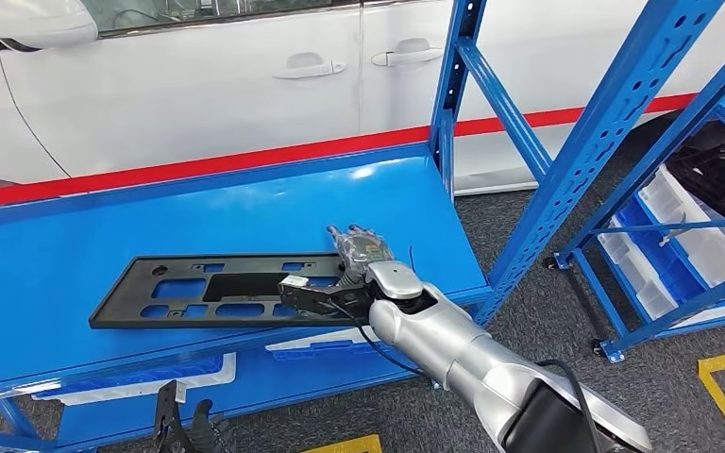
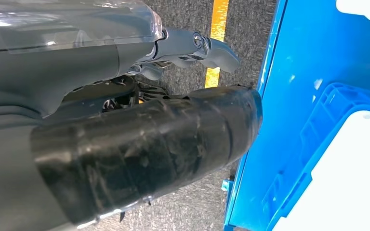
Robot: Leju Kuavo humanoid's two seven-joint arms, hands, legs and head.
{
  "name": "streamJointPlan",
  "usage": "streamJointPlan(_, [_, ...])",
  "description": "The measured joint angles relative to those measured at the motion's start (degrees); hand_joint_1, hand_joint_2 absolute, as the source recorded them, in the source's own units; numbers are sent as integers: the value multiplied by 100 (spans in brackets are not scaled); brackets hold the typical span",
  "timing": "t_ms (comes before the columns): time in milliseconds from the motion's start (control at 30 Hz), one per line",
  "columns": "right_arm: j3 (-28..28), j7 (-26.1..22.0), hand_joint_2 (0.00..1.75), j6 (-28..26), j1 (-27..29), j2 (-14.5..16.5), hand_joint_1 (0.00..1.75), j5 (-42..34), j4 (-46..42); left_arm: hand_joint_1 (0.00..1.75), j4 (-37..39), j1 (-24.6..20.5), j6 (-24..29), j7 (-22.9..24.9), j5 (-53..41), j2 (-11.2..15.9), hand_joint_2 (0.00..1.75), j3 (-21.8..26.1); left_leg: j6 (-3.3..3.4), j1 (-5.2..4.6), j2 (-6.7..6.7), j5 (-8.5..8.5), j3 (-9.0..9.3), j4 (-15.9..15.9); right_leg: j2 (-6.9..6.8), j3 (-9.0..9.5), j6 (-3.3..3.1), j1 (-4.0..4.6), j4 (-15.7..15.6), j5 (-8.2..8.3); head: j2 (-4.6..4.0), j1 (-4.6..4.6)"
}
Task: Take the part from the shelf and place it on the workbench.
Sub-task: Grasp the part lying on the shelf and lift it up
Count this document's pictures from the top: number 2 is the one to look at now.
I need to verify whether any large blue metal shelf rack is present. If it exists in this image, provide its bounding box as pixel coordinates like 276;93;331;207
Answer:
223;0;370;231

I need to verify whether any yellow floor tape square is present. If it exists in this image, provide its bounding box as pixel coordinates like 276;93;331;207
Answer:
204;0;231;89

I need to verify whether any blue plastic bin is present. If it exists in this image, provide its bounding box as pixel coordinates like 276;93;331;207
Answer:
261;82;370;231

